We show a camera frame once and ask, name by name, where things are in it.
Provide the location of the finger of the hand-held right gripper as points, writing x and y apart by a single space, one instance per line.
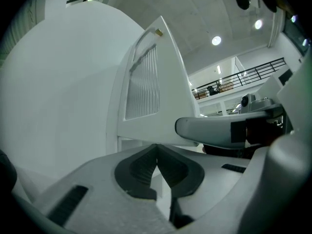
226 153
207 130

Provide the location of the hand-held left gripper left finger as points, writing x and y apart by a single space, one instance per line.
102 191

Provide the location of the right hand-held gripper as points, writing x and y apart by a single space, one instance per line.
297 101

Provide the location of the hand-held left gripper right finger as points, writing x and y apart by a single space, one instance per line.
214 179

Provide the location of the white cabinet ribbed glass door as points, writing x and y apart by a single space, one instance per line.
175 94

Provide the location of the stacked brown cartons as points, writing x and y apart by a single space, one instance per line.
226 87

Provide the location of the round ceiling light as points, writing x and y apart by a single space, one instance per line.
258 24
216 40

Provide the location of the silver fisheye gripper camera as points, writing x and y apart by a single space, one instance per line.
263 105

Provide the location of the rectangular wall light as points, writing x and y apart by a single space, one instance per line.
218 69

